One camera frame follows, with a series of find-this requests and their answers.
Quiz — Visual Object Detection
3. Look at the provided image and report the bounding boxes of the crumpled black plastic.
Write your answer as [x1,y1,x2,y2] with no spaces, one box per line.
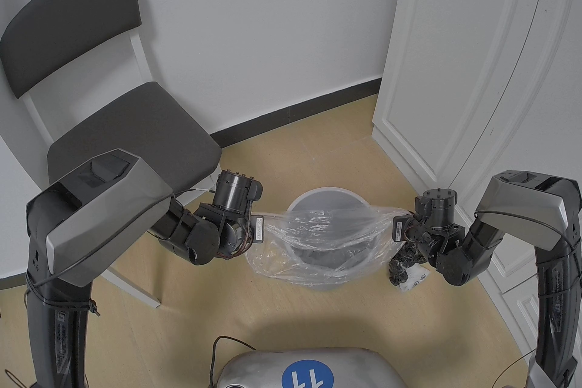
[386,247,423,288]

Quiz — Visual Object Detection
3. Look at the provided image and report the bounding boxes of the white wardrobe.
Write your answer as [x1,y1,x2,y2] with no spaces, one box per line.
[372,0,582,362]

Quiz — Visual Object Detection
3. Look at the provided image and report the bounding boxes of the crumpled white paper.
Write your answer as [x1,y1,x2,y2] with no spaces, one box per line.
[400,264,431,293]

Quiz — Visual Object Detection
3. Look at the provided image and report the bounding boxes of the white trash bin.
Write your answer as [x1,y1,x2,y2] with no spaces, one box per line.
[286,186,379,292]

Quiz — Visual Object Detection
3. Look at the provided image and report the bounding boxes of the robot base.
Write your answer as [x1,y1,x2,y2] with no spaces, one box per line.
[217,347,407,388]

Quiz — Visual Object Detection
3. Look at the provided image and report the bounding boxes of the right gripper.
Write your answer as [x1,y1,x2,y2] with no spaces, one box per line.
[391,213,433,251]

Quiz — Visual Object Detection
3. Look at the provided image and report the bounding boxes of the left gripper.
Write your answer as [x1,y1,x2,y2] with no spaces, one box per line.
[220,212,267,259]

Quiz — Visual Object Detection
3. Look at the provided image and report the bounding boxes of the grey padded white chair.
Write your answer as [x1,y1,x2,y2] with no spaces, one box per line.
[0,0,223,309]

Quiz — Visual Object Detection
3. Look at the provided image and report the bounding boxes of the clear plastic bag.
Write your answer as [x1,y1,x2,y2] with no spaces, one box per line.
[246,204,410,288]

